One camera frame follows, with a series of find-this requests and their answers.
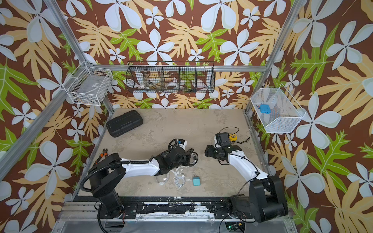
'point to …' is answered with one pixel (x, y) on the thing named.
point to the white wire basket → (89, 85)
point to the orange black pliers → (104, 153)
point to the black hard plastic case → (124, 123)
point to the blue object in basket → (265, 108)
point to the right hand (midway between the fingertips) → (208, 151)
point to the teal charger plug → (196, 181)
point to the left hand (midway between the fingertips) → (193, 154)
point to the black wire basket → (171, 76)
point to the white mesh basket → (277, 111)
